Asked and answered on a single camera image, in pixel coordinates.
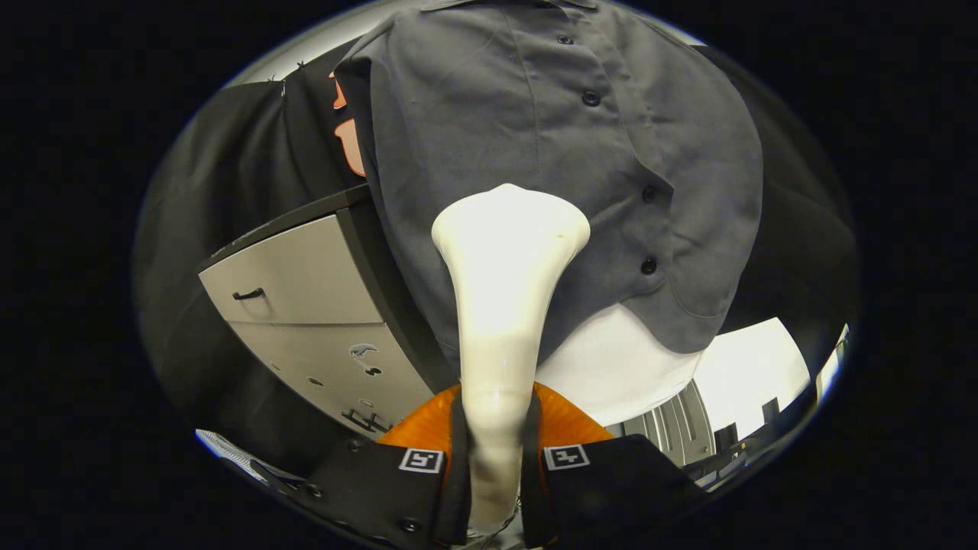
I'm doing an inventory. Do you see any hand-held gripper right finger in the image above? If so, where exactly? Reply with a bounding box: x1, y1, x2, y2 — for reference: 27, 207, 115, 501
522, 382, 708, 549

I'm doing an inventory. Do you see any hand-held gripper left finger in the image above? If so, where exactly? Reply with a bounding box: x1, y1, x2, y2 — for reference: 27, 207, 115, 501
294, 384, 471, 549

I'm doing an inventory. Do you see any white garment steamer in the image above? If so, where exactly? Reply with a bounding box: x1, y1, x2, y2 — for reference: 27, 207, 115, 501
430, 183, 591, 535

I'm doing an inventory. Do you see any grey button shirt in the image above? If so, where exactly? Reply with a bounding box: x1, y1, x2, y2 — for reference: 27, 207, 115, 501
334, 0, 765, 375

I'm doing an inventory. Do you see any grey ribbed panel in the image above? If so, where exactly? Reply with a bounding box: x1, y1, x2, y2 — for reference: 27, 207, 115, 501
611, 380, 717, 468

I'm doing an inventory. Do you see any white mannequin torso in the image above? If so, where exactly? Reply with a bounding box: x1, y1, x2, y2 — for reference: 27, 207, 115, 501
535, 302, 704, 427

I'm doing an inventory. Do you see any white square table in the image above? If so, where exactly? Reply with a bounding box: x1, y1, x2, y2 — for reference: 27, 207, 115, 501
691, 317, 812, 444

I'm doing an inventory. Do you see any grey drawer cabinet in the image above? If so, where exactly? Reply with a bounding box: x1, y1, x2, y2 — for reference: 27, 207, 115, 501
197, 183, 459, 440

